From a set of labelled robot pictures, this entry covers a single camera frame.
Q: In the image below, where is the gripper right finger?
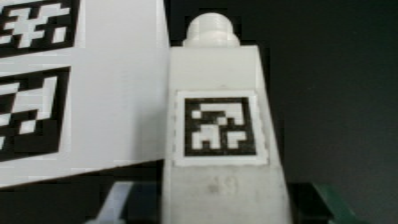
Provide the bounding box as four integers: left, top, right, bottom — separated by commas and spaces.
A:
287, 182, 367, 224

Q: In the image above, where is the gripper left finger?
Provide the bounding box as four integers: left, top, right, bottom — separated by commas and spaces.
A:
83, 181, 159, 224

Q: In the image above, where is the white table leg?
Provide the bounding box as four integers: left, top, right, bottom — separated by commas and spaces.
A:
161, 13, 292, 224

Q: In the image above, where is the white marker sheet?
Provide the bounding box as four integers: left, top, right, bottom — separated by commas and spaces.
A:
0, 0, 168, 189

